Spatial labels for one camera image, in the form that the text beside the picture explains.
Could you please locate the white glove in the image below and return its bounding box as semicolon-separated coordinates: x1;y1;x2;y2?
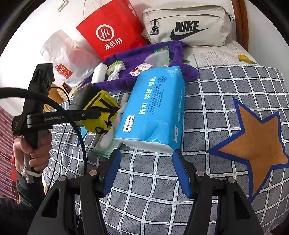
100;93;129;149

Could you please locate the blue tissue pack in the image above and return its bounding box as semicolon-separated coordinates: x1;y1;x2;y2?
115;66;185;154

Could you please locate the yellow fabric pouch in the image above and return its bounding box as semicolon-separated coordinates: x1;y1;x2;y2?
81;90;120;135

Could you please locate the white tissue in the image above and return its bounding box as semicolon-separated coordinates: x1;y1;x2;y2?
106;61;126;81

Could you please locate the fruit pattern small packet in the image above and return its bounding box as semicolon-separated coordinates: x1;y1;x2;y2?
129;63;152;76

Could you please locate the translucent organza pouch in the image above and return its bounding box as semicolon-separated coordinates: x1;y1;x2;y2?
144;50;169;68

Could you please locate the green wet wipe packet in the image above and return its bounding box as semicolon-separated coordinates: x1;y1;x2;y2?
154;45;172;63

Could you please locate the person left hand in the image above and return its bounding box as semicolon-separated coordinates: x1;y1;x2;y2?
13;132;52;173

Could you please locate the mint green cloth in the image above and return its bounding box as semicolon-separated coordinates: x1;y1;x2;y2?
92;139;121;159

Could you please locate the patterned small book box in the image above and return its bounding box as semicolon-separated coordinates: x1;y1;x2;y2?
56;83;72;101

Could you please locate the colourful bedding pile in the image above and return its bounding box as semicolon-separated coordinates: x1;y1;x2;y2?
0;107;19;202

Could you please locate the dark green tea tin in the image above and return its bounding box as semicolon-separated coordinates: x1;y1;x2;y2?
69;83;100;110

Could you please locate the white Miniso plastic bag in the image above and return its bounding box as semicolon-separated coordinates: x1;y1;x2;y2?
41;30;100;88

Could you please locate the purple knitted cloth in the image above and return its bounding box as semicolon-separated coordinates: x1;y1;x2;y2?
79;41;199;92

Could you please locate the red Haidilao paper bag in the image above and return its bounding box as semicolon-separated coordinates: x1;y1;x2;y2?
76;1;148;60

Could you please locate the beige Nike pouch bag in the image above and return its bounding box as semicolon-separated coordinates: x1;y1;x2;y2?
142;2;234;46

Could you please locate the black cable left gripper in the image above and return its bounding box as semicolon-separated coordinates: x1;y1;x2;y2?
0;87;88;174

